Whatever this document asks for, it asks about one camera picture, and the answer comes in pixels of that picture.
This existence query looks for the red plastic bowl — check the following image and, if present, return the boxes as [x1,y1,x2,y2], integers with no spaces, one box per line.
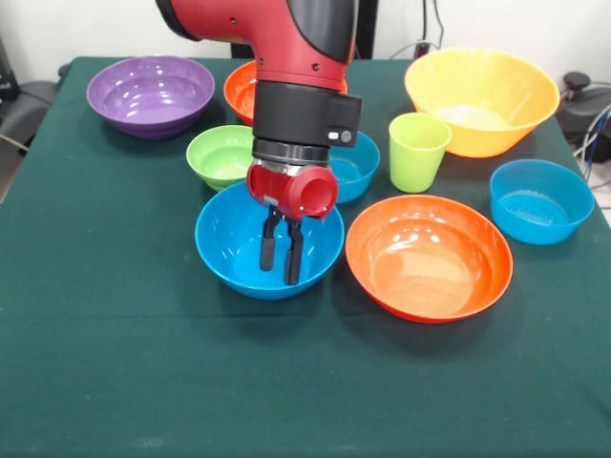
[222,59,348,128]
[345,194,515,324]

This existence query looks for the small blue plastic bowl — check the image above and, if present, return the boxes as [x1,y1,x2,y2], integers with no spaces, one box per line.
[327,131,382,205]
[489,158,596,246]

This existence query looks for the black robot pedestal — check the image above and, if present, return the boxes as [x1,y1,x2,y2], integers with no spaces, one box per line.
[228,0,378,61]

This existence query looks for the large orange plastic bowl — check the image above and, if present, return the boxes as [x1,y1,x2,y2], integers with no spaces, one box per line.
[404,46,561,159]

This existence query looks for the dark green tablecloth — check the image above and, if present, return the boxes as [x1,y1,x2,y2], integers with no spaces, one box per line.
[0,55,611,458]

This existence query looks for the green plastic cup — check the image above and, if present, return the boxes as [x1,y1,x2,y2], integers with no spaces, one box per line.
[388,112,453,195]

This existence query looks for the green plastic bowl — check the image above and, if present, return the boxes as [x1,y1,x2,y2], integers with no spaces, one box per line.
[185,124,257,192]

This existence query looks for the purple plastic bowl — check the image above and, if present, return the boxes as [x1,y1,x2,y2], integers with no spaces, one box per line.
[86,54,217,140]

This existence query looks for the medium blue plastic bowl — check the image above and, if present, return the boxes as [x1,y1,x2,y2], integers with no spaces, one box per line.
[194,180,346,302]

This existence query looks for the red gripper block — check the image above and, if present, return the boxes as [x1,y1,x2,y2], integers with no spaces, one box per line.
[245,160,340,286]

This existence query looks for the cable tangle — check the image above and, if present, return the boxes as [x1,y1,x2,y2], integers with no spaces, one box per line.
[572,104,611,192]

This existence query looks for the wall cable with plug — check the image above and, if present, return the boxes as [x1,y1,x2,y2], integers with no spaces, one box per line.
[389,0,448,61]

